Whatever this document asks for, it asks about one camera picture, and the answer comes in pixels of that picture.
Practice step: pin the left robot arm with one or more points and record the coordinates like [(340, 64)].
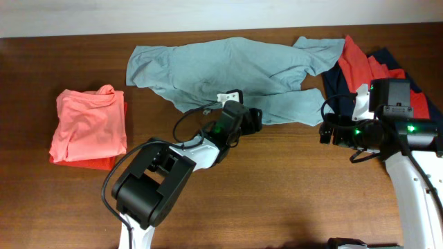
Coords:
[(148, 188)]

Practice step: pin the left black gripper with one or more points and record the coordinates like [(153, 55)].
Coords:
[(253, 120)]

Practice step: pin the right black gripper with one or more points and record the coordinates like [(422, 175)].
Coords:
[(326, 129)]

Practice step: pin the light blue t-shirt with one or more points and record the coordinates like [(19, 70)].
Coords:
[(269, 75)]

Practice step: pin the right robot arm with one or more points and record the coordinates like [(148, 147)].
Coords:
[(383, 126)]

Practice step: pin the red printed shirt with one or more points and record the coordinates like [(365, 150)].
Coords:
[(359, 69)]

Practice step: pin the navy blue garment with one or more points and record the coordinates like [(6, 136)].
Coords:
[(335, 83)]

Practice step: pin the folded pink shirt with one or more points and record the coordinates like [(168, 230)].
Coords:
[(105, 93)]

